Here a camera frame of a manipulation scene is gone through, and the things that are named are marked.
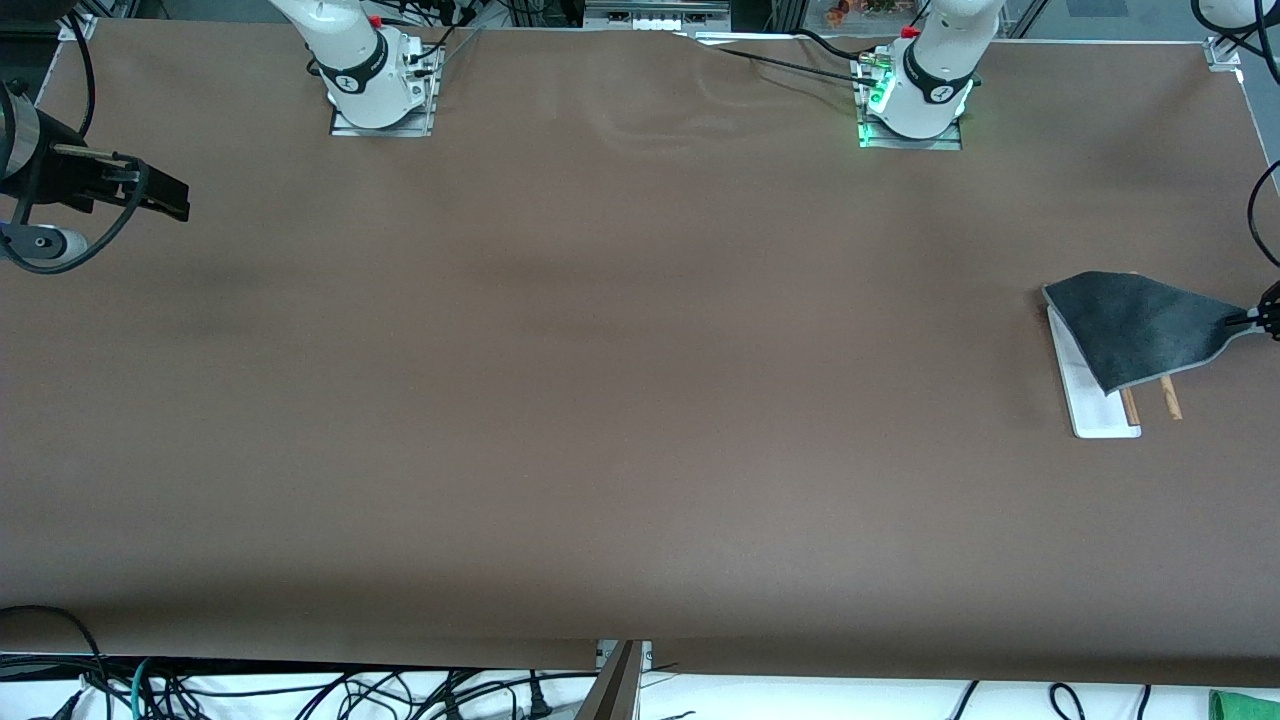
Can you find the grey metal post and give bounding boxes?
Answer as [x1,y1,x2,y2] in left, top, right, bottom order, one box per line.
[575,640,653,720]

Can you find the green cloth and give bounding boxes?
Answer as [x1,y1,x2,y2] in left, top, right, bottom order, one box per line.
[1208,688,1280,720]

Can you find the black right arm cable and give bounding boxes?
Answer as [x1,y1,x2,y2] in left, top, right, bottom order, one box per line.
[0,10,152,277]

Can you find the teal cable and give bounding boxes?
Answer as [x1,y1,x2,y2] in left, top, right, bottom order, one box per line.
[128,657,161,720]

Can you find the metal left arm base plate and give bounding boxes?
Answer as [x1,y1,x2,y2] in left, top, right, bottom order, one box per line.
[857,53,964,152]

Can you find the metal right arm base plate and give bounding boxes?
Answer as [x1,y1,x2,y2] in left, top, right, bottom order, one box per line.
[329,38,442,139]

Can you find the black cable tangle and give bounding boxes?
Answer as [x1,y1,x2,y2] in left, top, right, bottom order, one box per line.
[150,664,561,720]

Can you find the white rack base tray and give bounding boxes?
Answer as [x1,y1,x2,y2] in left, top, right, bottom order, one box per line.
[1047,304,1142,439]

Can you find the grey and pink towel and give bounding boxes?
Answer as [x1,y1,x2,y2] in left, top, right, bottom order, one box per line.
[1043,271,1252,397]

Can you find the thick black arched cable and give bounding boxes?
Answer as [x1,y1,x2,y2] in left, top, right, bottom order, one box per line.
[0,604,109,701]

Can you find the orange colourful items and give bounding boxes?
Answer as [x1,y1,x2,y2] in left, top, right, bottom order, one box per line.
[824,0,922,27]

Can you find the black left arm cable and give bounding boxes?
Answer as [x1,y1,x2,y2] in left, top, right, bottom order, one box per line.
[1190,0,1280,271]

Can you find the grey power strip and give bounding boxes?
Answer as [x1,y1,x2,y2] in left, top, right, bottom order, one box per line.
[584,0,732,32]

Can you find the long black table cable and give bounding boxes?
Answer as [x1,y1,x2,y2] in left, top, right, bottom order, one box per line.
[672,30,873,83]

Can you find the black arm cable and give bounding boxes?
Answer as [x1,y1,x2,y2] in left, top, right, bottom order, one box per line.
[0,10,152,277]
[1190,0,1280,271]

